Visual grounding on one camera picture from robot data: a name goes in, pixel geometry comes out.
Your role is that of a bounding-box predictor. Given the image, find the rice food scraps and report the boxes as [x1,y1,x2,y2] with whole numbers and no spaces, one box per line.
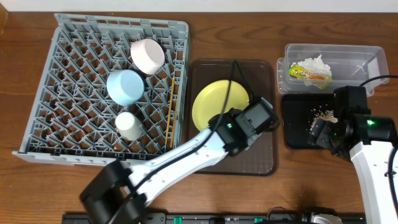
[308,106,338,130]

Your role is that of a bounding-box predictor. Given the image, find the yellow plate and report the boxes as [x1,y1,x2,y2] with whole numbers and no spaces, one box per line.
[192,80,249,131]

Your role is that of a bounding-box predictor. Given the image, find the white tissue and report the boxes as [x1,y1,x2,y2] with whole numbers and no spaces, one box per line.
[297,55,332,78]

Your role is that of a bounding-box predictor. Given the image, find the green snack wrapper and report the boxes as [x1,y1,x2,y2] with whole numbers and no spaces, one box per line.
[289,63,332,89]

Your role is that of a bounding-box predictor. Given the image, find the wooden chopstick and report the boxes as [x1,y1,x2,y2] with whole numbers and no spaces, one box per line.
[169,95,180,149]
[165,76,175,148]

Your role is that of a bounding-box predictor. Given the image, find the white cup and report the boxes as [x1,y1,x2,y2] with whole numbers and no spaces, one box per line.
[115,112,144,141]

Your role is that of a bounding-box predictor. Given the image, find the pink bowl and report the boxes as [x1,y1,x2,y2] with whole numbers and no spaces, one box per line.
[130,39,165,75]

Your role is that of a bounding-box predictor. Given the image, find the light blue bowl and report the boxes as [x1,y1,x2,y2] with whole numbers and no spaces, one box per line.
[106,70,144,106]

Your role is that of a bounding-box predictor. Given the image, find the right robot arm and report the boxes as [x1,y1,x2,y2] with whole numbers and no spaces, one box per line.
[308,86,397,223]

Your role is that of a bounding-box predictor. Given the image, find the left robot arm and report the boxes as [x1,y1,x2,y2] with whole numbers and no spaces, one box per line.
[80,96,280,223]

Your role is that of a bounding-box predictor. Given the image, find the black waste tray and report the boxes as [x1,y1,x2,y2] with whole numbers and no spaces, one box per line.
[281,94,334,149]

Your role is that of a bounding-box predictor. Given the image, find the grey dishwasher rack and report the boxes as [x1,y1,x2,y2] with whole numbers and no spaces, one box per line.
[15,13,191,166]

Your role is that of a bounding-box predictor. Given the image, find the brown serving tray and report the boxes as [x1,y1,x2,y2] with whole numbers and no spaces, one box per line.
[183,59,279,176]

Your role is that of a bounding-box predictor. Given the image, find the clear plastic bin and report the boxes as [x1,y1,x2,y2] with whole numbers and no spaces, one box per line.
[276,44,389,94]

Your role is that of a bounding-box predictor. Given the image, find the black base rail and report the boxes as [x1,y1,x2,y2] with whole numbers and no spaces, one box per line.
[61,213,366,224]

